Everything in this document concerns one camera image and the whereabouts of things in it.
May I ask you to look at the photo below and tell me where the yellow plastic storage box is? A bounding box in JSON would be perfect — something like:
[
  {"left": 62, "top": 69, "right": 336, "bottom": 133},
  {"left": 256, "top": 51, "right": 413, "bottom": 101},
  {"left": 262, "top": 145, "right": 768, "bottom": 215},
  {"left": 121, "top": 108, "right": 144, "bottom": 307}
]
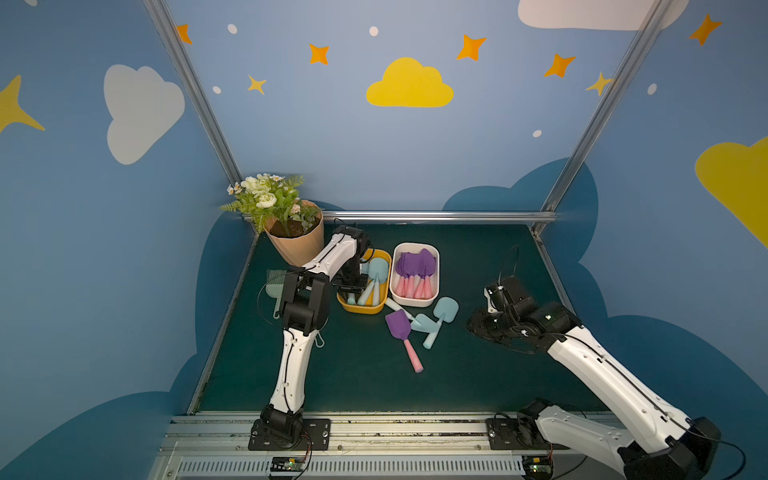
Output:
[{"left": 336, "top": 248, "right": 392, "bottom": 315}]

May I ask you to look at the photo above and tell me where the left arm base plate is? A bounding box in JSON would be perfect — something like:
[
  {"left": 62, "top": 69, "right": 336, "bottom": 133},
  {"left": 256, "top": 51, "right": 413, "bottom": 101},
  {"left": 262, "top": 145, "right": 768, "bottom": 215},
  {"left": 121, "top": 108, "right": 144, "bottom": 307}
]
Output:
[{"left": 247, "top": 418, "right": 331, "bottom": 451}]

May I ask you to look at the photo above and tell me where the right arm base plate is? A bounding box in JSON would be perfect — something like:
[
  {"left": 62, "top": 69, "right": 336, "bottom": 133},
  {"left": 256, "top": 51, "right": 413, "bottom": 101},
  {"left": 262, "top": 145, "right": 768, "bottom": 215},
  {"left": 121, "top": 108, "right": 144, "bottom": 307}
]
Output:
[{"left": 485, "top": 416, "right": 567, "bottom": 451}]

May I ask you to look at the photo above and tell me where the green toy rake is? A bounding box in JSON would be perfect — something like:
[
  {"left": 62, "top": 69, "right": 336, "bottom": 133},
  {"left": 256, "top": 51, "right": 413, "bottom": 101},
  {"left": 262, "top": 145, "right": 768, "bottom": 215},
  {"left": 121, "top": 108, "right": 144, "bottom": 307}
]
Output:
[{"left": 265, "top": 270, "right": 287, "bottom": 320}]

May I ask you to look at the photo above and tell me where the blue shovel under purple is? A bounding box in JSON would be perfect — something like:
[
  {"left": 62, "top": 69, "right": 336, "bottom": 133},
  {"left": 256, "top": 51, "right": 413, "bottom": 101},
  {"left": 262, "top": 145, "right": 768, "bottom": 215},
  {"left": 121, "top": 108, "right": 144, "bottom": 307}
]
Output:
[{"left": 385, "top": 299, "right": 439, "bottom": 334}]

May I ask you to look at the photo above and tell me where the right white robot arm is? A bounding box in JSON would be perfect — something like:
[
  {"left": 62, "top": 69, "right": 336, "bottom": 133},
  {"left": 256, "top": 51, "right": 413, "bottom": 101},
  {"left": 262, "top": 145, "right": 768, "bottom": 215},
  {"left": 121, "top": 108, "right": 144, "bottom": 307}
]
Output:
[{"left": 467, "top": 276, "right": 721, "bottom": 479}]

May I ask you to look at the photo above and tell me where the potted artificial flower plant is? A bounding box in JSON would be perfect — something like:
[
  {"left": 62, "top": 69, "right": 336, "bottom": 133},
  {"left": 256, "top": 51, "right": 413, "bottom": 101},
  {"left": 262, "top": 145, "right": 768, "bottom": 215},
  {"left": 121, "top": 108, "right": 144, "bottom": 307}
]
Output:
[{"left": 220, "top": 173, "right": 324, "bottom": 267}]

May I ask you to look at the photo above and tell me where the left circuit board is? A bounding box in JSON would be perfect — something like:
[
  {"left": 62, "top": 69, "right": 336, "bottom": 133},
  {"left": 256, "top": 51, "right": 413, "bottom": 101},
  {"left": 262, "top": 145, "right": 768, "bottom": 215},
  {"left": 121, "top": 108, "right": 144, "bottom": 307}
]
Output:
[{"left": 269, "top": 456, "right": 306, "bottom": 476}]

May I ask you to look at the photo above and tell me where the circuit board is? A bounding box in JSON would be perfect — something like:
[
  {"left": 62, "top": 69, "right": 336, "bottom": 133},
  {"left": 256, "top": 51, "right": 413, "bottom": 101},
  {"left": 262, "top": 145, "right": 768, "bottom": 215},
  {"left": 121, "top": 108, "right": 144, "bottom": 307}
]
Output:
[
  {"left": 522, "top": 456, "right": 553, "bottom": 480},
  {"left": 269, "top": 456, "right": 306, "bottom": 476}
]

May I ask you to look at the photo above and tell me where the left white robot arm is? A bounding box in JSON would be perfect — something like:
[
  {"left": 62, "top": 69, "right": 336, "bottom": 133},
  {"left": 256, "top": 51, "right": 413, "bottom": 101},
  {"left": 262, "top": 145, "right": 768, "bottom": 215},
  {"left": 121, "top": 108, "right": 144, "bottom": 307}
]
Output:
[{"left": 260, "top": 225, "right": 370, "bottom": 449}]

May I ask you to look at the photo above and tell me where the purple pointed shovel pink handle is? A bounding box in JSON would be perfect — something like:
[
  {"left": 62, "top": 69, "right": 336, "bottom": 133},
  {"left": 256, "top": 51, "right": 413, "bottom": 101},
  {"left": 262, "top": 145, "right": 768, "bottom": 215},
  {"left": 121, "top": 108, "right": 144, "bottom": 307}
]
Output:
[{"left": 394, "top": 277, "right": 408, "bottom": 298}]

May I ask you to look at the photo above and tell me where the right circuit board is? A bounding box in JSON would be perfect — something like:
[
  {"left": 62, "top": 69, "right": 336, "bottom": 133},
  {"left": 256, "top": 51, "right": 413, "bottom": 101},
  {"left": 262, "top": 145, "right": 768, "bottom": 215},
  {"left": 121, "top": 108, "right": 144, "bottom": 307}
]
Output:
[{"left": 522, "top": 456, "right": 553, "bottom": 480}]

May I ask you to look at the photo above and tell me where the white plastic storage box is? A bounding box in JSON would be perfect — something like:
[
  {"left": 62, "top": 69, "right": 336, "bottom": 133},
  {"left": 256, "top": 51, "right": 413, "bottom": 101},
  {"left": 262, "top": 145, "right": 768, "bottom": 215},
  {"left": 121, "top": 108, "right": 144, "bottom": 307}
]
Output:
[{"left": 389, "top": 242, "right": 440, "bottom": 307}]

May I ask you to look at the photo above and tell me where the blue round shovel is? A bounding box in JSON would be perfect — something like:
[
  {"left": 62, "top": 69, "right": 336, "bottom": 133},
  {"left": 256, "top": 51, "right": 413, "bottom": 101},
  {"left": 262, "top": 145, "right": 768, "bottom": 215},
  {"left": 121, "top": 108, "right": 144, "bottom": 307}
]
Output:
[{"left": 357, "top": 281, "right": 374, "bottom": 306}]

